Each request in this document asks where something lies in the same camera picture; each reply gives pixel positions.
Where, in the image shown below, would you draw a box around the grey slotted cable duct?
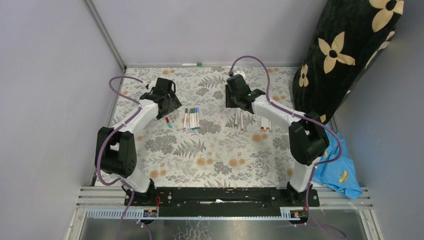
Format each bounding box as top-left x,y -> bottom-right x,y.
85,207 -> 301,221

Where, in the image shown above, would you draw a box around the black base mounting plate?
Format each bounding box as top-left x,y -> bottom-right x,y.
124,187 -> 320,218

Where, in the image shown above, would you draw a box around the black floral cushion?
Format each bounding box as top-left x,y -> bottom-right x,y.
292,0 -> 404,124

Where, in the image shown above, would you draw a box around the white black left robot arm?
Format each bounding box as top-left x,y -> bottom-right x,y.
94,77 -> 182,206

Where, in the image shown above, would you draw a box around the white pen grey cap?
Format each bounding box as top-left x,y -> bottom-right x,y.
260,117 -> 265,131

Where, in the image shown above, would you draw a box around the white marker on ledge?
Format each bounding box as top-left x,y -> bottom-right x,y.
181,62 -> 203,67

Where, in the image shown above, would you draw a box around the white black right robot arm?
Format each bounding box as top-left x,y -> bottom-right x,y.
225,73 -> 330,206

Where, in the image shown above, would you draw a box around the blue patterned cloth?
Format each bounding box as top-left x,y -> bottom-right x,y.
312,131 -> 362,199

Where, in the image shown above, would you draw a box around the aluminium frame rails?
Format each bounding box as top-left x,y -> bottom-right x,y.
77,186 -> 373,210

